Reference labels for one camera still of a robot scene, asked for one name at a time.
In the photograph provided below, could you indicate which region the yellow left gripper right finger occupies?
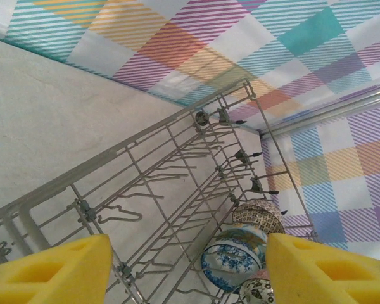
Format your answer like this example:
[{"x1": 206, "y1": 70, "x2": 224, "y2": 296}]
[{"x1": 265, "y1": 233, "x2": 380, "y2": 304}]

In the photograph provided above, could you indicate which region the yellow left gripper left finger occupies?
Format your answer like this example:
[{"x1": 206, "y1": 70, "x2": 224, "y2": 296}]
[{"x1": 0, "y1": 234, "x2": 112, "y2": 304}]

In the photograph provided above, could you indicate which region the brown geometric patterned bowl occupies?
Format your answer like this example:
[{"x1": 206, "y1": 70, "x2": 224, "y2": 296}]
[{"x1": 232, "y1": 199, "x2": 286, "y2": 237}]

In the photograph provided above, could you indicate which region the blue white floral bowl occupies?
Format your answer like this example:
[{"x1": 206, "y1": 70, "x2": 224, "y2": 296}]
[{"x1": 201, "y1": 239, "x2": 264, "y2": 294}]

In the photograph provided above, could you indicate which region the grey wire dish rack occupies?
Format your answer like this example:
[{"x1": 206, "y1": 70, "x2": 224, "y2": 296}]
[{"x1": 0, "y1": 78, "x2": 319, "y2": 304}]

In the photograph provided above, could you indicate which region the aluminium frame post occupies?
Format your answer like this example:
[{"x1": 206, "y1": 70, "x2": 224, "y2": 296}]
[{"x1": 259, "y1": 85, "x2": 380, "y2": 139}]

